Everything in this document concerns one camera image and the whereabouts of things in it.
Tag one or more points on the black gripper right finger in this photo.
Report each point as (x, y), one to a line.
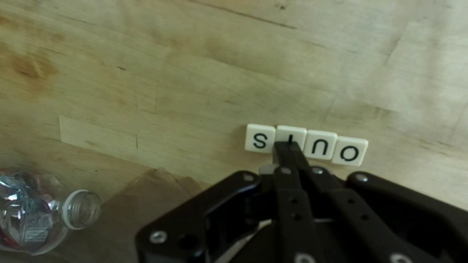
(381, 223)

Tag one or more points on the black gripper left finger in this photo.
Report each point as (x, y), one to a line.
(234, 219)

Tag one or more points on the cream letter tile T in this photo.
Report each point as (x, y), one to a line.
(293, 131)

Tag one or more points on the cream letter tile O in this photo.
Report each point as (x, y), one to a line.
(350, 150)

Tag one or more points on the cream letter tile S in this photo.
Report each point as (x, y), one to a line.
(259, 137)

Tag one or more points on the clear plastic bag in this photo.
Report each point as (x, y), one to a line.
(34, 213)

